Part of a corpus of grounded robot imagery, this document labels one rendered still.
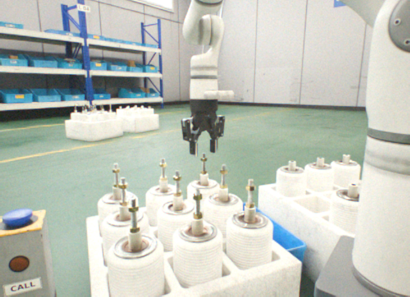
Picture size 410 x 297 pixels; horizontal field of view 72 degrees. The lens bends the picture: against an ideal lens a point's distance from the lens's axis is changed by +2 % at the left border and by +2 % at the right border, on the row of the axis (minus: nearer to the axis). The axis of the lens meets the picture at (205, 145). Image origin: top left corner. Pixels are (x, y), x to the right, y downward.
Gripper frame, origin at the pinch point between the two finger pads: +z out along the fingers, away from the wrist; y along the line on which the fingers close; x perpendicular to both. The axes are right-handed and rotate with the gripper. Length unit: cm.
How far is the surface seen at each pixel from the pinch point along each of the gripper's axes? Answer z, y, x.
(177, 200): 7.9, 15.2, 9.1
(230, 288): 18.0, 16.7, 27.9
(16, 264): 8.9, 45.8, 11.5
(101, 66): -52, -147, -481
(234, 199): 9.9, 1.4, 13.6
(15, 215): 2.3, 44.8, 8.7
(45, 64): -48, -50, -455
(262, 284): 19.3, 10.1, 29.7
